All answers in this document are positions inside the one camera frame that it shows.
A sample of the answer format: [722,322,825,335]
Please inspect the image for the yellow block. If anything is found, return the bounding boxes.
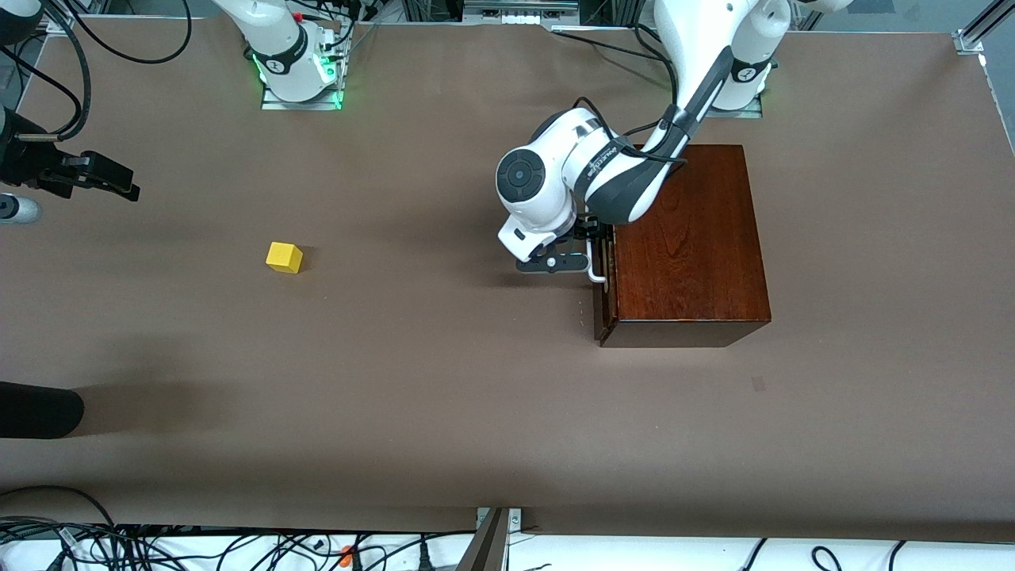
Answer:
[266,241,304,274]

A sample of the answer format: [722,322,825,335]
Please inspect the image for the dark brown wooden cabinet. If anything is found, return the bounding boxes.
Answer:
[595,144,772,348]

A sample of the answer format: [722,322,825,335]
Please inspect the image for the black rounded object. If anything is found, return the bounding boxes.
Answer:
[0,381,85,439]

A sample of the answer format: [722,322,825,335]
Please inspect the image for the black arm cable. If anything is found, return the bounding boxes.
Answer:
[573,96,688,164]
[0,0,93,144]

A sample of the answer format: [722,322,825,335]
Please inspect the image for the black hanging cable loop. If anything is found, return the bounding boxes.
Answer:
[66,0,193,65]

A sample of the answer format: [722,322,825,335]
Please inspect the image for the black table cable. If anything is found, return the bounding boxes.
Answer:
[551,26,676,82]

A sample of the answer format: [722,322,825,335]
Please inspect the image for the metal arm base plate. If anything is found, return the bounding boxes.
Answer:
[706,94,764,120]
[260,24,351,111]

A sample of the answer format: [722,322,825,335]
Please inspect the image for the aluminium post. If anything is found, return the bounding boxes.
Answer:
[456,508,524,571]

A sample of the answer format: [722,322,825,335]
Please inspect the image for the black looped cable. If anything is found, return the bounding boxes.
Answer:
[0,485,117,529]

